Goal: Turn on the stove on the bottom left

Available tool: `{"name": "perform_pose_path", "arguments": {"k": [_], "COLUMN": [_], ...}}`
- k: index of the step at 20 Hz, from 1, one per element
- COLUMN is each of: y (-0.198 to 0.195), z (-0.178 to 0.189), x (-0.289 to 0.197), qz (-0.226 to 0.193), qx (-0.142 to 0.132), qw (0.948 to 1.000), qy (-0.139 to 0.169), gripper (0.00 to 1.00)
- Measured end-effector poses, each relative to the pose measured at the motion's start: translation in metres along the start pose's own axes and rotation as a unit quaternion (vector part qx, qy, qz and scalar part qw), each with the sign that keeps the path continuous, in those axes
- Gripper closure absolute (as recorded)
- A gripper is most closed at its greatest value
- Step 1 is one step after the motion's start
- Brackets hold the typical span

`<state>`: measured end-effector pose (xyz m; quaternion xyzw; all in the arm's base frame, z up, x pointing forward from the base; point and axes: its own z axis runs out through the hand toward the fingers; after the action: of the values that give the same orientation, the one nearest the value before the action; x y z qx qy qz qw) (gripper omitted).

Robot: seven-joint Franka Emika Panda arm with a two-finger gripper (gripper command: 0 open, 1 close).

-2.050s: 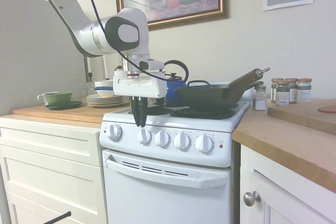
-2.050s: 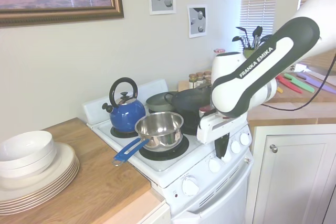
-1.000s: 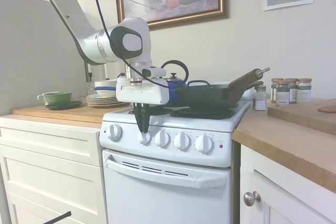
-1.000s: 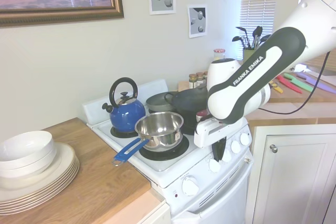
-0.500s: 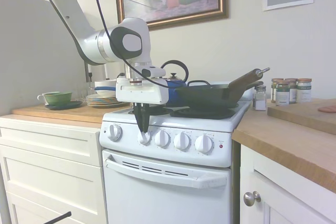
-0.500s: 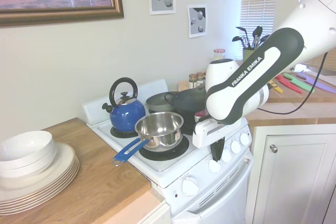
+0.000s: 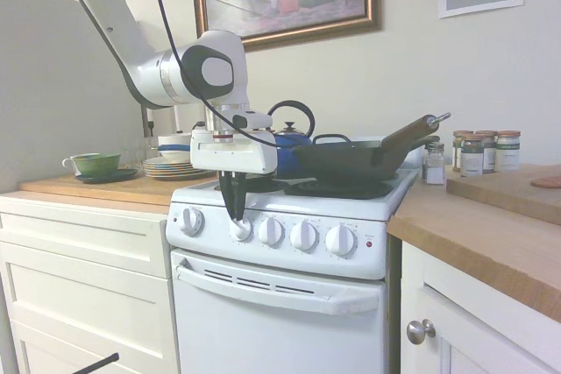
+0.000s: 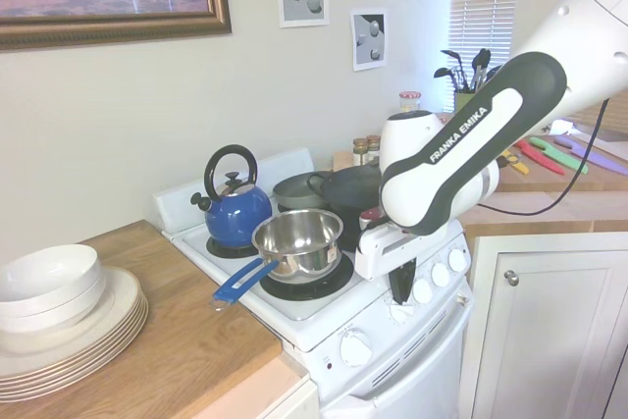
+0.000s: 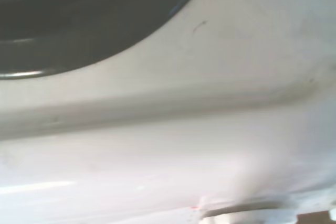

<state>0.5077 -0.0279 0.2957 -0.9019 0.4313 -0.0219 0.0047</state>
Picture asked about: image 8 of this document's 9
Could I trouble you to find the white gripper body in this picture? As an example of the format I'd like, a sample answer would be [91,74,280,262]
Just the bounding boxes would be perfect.
[354,222,419,283]

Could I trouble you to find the white burner knob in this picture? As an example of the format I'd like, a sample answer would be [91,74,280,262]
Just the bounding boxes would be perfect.
[447,247,469,274]
[389,299,417,328]
[430,261,452,288]
[412,277,435,305]

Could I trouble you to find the white electric stove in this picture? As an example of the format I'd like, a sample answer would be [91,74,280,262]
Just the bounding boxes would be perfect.
[151,146,475,419]

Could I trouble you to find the small red round object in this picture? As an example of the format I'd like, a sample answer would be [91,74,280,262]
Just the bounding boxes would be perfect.
[359,207,388,233]

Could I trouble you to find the black coil burner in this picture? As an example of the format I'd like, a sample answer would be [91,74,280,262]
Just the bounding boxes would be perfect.
[258,250,355,301]
[205,235,262,260]

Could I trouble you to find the black wok pan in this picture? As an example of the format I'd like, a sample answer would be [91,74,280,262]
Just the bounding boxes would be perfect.
[307,162,390,225]

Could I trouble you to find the white oven temperature knob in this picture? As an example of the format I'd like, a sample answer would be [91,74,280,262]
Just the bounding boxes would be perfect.
[339,328,373,367]

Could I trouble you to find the wooden block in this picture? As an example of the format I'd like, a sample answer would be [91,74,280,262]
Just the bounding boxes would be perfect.
[332,150,356,174]

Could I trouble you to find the grey frying pan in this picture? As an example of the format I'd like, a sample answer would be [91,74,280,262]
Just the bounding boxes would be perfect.
[272,171,336,210]

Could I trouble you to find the yellow knife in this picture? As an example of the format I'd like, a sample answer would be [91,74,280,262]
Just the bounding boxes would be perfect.
[498,148,532,176]

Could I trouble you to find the glass jar checkered lid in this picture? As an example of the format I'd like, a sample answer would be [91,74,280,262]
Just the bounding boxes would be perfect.
[398,89,424,114]

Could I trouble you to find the green knife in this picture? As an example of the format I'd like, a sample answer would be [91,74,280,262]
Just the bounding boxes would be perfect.
[528,135,566,176]

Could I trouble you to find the green utensil holder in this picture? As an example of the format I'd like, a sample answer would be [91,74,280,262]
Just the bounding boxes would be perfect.
[452,88,486,115]

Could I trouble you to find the wood top white counter cabinet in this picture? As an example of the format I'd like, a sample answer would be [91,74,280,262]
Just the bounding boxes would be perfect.
[0,219,320,419]

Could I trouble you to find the black slotted kitchen utensil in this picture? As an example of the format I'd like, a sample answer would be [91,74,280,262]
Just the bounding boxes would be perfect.
[433,64,461,92]

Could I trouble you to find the clear plastic packaging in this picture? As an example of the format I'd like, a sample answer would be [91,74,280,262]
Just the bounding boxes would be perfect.
[538,117,576,139]

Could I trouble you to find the black kitchen ladle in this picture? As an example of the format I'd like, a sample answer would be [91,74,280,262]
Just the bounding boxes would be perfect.
[440,48,468,92]

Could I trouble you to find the medium grey paper print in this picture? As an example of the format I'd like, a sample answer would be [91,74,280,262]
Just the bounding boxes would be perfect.
[349,8,390,74]

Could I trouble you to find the black kitchen spatula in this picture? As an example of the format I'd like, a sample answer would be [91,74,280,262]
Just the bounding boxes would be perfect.
[470,47,493,91]

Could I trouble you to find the purple knife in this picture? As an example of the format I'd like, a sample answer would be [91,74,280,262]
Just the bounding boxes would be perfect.
[582,143,628,176]

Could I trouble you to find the white plate gold rim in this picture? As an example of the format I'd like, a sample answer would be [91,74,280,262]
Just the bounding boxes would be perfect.
[0,301,148,387]
[0,296,147,379]
[0,290,146,370]
[0,265,144,360]
[0,306,149,394]

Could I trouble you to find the narrow window blinds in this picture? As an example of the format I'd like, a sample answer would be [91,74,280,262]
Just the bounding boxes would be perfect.
[444,0,522,115]

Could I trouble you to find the white bowl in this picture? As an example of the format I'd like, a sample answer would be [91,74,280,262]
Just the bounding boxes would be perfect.
[0,290,107,335]
[0,275,106,320]
[0,243,102,303]

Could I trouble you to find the stack of cream plates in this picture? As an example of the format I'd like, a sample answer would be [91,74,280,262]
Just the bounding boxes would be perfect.
[0,311,149,403]

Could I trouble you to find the steel saucepan blue handle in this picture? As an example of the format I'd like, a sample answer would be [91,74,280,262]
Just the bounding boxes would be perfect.
[210,209,344,313]

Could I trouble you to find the blue kettle black handle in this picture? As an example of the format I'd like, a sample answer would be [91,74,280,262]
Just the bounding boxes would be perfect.
[190,143,274,249]

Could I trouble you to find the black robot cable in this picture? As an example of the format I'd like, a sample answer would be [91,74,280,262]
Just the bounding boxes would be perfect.
[488,96,612,217]

